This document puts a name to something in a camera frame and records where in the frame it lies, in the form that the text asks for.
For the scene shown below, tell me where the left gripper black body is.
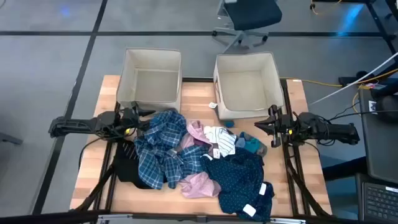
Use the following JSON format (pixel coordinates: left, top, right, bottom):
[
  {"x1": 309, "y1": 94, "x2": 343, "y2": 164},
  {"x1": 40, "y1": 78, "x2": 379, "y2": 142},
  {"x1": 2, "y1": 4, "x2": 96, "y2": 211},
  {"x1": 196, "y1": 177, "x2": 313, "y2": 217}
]
[{"x1": 120, "y1": 104, "x2": 141, "y2": 135}]

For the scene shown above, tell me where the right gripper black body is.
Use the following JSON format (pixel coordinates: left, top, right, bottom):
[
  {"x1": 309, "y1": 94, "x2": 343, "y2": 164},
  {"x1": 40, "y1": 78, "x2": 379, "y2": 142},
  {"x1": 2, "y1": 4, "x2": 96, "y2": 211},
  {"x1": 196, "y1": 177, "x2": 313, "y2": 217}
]
[{"x1": 269, "y1": 105, "x2": 296, "y2": 148}]

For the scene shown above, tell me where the teal sock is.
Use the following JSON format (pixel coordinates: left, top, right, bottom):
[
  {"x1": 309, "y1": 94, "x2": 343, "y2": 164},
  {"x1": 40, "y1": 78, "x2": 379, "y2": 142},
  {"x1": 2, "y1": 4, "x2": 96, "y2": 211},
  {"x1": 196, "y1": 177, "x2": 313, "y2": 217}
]
[{"x1": 241, "y1": 131, "x2": 264, "y2": 155}]

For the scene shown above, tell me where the blue plaid shirt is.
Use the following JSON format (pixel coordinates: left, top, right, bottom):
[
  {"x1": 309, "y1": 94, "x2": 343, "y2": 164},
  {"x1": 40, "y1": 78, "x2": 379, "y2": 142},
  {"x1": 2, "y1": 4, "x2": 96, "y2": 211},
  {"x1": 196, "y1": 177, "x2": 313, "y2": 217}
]
[{"x1": 134, "y1": 109, "x2": 209, "y2": 190}]

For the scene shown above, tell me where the white striped sock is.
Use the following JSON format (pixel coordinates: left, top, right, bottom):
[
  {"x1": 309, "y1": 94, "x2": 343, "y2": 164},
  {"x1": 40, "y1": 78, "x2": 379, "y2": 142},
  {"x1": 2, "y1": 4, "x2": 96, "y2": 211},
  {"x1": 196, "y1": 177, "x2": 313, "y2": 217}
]
[{"x1": 203, "y1": 126, "x2": 238, "y2": 157}]

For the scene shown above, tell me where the black garment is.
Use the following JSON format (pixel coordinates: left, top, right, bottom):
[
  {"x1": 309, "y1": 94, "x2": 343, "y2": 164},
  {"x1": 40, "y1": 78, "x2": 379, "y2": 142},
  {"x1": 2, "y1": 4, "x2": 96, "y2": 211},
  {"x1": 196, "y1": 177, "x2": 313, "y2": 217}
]
[{"x1": 112, "y1": 139, "x2": 165, "y2": 190}]

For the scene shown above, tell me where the navy dotted shirt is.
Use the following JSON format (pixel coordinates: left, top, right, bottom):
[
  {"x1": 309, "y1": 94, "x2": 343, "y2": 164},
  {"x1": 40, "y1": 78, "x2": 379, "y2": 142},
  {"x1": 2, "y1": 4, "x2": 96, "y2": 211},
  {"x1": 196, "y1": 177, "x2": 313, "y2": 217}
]
[{"x1": 200, "y1": 147, "x2": 275, "y2": 222}]

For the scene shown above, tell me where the pink woven shirt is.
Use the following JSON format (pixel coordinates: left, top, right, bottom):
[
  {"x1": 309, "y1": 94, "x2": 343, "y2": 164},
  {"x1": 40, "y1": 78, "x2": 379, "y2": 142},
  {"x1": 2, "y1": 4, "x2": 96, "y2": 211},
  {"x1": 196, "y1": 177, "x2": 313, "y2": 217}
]
[{"x1": 178, "y1": 120, "x2": 222, "y2": 199}]

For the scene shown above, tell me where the beige fabric storage bin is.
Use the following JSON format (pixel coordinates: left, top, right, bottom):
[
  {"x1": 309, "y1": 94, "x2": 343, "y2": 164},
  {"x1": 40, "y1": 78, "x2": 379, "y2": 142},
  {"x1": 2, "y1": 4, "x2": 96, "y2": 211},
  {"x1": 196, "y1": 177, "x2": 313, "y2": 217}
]
[
  {"x1": 116, "y1": 47, "x2": 183, "y2": 113},
  {"x1": 213, "y1": 51, "x2": 285, "y2": 121}
]

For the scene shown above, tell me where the black power strip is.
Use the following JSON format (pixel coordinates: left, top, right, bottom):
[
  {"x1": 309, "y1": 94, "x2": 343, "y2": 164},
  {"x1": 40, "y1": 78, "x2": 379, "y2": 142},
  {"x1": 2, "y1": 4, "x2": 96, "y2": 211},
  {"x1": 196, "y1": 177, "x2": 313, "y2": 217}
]
[{"x1": 338, "y1": 70, "x2": 379, "y2": 88}]

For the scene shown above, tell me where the dark blue office chair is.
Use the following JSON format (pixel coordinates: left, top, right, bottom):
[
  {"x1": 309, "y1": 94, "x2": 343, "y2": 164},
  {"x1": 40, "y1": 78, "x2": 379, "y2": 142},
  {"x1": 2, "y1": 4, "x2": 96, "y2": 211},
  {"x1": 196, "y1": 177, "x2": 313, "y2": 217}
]
[{"x1": 212, "y1": 0, "x2": 283, "y2": 54}]

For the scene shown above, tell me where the grey chair leg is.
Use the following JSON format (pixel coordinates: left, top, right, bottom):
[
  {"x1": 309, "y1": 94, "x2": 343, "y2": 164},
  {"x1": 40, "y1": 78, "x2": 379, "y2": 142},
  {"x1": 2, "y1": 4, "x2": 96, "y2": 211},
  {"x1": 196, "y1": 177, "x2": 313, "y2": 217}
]
[{"x1": 0, "y1": 132, "x2": 24, "y2": 146}]

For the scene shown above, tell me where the black laptop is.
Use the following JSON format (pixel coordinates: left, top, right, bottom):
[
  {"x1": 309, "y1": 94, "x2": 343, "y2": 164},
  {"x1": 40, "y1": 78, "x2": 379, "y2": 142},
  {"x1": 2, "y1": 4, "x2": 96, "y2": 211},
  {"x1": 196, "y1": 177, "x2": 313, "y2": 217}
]
[{"x1": 356, "y1": 172, "x2": 398, "y2": 224}]

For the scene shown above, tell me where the long yellow floor cable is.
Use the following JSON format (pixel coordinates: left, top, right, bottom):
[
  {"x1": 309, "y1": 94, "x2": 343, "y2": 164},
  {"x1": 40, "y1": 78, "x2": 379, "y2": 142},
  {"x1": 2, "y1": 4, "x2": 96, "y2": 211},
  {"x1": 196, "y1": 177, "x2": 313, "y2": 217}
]
[{"x1": 279, "y1": 67, "x2": 398, "y2": 108}]

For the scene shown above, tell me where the black aluminium table frame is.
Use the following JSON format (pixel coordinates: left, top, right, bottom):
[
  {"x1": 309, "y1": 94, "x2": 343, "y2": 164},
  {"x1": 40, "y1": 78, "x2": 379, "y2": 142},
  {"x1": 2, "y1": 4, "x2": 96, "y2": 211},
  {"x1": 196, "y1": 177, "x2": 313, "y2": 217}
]
[{"x1": 70, "y1": 76, "x2": 332, "y2": 218}]

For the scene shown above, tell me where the white cable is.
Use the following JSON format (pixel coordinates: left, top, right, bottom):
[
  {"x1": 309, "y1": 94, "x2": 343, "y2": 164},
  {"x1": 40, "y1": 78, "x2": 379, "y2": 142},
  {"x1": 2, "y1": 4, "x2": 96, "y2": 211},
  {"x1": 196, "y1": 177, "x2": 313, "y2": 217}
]
[{"x1": 308, "y1": 52, "x2": 398, "y2": 106}]

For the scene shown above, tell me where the black cable bundle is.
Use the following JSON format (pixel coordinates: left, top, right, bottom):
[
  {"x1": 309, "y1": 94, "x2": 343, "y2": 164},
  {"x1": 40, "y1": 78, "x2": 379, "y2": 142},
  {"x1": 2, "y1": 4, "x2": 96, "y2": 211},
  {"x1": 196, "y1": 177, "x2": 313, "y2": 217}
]
[{"x1": 310, "y1": 105, "x2": 398, "y2": 147}]

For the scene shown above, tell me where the yellow cable loop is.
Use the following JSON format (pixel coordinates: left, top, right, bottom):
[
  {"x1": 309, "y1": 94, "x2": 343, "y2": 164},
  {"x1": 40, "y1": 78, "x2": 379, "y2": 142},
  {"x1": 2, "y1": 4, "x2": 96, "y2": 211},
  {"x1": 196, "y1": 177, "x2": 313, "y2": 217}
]
[{"x1": 310, "y1": 0, "x2": 343, "y2": 16}]

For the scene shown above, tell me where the black front frame beam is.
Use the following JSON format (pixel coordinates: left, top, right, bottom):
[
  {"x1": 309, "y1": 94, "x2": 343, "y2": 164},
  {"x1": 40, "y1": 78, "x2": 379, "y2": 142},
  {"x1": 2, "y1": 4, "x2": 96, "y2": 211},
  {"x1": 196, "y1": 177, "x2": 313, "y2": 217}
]
[{"x1": 0, "y1": 208, "x2": 398, "y2": 224}]

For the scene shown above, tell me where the black desk frame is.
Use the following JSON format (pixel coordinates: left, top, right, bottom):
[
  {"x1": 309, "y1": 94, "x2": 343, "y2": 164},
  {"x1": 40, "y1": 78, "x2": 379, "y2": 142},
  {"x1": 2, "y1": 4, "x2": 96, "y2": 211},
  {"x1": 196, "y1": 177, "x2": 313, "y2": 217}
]
[{"x1": 312, "y1": 0, "x2": 398, "y2": 55}]

